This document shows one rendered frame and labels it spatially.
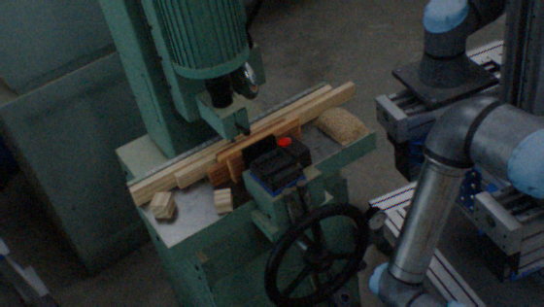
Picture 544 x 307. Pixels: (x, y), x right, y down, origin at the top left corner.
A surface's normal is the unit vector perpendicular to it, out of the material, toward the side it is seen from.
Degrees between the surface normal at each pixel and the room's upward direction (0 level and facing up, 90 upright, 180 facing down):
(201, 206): 0
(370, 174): 0
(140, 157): 0
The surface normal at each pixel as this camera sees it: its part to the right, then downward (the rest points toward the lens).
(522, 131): -0.37, -0.60
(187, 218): -0.16, -0.76
